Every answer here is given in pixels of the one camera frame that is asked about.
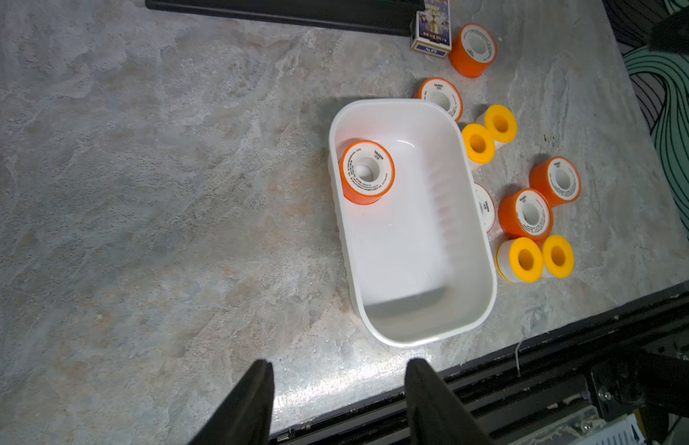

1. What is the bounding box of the orange tape roll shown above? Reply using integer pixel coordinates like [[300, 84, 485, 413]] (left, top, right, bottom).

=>
[[498, 188, 554, 241], [448, 23, 498, 79], [529, 157, 581, 208], [413, 78, 463, 122], [339, 140, 396, 205], [474, 184, 497, 233]]

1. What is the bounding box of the yellow tape roll upper left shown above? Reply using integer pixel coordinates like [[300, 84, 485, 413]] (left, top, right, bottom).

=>
[[461, 123, 496, 170]]

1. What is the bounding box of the orange tape roll top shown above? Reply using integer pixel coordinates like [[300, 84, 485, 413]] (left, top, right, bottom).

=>
[[448, 23, 498, 79]]

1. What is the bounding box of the yellow tape roll lower right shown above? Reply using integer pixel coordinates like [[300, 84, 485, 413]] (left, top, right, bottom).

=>
[[538, 235, 574, 279]]

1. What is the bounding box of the purple card box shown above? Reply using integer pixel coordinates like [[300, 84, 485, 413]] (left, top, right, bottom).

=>
[[411, 0, 452, 59]]

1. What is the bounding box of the white storage box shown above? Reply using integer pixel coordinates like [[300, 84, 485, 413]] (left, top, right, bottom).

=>
[[328, 98, 498, 348]]

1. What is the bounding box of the yellow tape roll upper right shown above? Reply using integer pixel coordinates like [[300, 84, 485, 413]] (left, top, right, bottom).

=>
[[475, 105, 518, 148]]

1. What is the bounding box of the black chessboard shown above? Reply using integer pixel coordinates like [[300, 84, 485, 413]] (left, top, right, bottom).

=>
[[145, 0, 425, 36]]

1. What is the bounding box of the yellow tape roll lower left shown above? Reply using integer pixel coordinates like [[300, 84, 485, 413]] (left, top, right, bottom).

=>
[[495, 237, 544, 284]]

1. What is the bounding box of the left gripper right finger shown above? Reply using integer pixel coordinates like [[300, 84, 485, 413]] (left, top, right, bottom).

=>
[[405, 358, 481, 444]]

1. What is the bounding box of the yellow tape roll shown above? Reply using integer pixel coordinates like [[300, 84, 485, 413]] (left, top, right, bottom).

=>
[[495, 237, 544, 284], [475, 105, 518, 148], [538, 235, 574, 279], [461, 123, 496, 170]]

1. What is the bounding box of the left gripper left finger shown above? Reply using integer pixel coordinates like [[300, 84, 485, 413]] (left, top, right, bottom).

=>
[[189, 359, 275, 444]]

